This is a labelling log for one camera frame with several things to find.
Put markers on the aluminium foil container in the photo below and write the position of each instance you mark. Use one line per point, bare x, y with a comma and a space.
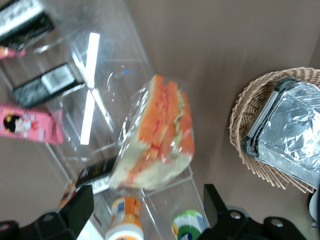
292, 130

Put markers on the black snack box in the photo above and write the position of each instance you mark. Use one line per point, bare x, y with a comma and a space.
22, 20
96, 168
47, 83

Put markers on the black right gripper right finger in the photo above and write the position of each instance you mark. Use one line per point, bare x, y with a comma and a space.
213, 205

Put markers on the plastic-wrapped triangle sandwich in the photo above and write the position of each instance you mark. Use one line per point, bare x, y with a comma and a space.
160, 130

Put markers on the pink cartoon snack pack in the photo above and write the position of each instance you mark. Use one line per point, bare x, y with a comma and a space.
10, 52
27, 125

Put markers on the green-label small jar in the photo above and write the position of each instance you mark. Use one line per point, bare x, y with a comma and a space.
188, 226

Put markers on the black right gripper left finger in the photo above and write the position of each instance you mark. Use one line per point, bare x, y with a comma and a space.
80, 210

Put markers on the orange-label small jar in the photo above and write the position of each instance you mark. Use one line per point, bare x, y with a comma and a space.
126, 217

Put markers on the light wicker basket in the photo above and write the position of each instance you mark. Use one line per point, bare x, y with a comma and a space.
242, 110

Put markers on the clear acrylic stepped shelf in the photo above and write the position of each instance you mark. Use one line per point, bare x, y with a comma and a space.
105, 37

